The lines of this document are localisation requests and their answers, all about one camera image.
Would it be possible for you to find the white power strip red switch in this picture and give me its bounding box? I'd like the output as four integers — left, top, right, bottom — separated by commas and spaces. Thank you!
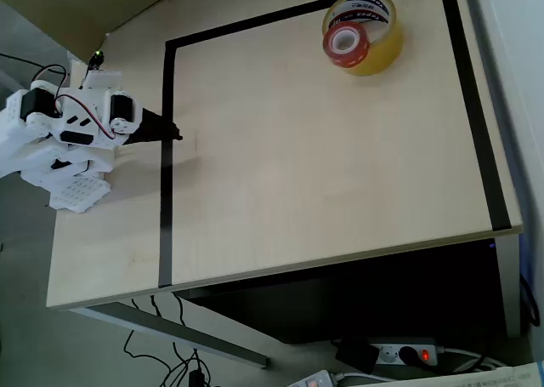
367, 338, 445, 368

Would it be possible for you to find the red black servo wire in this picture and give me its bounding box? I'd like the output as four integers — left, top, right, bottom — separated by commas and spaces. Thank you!
31, 64, 118, 142

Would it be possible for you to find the printed paper sheet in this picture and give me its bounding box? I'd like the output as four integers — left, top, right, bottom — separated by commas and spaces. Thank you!
348, 360, 544, 387

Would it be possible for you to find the black looped cable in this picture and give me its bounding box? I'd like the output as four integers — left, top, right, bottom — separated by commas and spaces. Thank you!
519, 273, 540, 327

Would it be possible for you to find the black floor cable bundle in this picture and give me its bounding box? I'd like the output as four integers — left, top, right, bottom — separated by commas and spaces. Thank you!
122, 293, 214, 387

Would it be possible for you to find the thin black cable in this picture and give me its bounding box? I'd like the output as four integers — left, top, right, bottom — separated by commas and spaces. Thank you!
0, 52, 48, 70

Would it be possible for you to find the grey table floor beam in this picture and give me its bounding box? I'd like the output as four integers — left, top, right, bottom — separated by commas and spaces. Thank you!
70, 300, 269, 369

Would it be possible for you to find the black power adapter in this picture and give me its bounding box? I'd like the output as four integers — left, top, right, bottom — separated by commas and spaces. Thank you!
335, 337, 381, 373

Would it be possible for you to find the white power strip orange switch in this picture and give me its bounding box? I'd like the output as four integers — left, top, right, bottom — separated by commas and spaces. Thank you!
287, 369, 342, 387

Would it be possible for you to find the yellow tape roll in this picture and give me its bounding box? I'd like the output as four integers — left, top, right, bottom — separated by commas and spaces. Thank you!
321, 0, 405, 78

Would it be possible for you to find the grey table leg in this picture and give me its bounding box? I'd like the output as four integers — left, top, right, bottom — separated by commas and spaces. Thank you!
494, 232, 523, 339

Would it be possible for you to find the red tape roll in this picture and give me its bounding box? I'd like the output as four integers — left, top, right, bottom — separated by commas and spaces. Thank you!
320, 20, 376, 71

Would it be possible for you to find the black round plug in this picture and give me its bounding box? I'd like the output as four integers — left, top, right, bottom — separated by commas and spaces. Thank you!
397, 345, 421, 367

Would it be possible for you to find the white power cable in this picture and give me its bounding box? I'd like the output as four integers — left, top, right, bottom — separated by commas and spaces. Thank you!
436, 345, 507, 373
330, 371, 397, 384

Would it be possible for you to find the brown cardboard box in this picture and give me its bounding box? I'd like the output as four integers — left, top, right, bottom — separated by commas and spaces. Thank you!
0, 0, 193, 65

